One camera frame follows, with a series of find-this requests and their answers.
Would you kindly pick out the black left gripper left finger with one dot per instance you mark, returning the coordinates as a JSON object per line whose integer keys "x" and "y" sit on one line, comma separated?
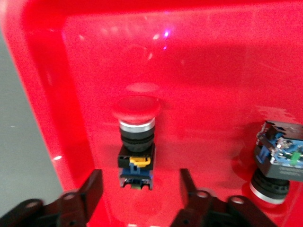
{"x": 80, "y": 203}

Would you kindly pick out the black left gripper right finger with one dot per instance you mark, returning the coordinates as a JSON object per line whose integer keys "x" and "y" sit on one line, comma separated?
{"x": 194, "y": 205}

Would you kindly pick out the red mushroom push button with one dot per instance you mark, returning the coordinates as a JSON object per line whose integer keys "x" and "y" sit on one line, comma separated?
{"x": 281, "y": 165}
{"x": 136, "y": 111}

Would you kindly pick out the red plastic tray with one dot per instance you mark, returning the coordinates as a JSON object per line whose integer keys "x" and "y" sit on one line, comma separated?
{"x": 201, "y": 82}

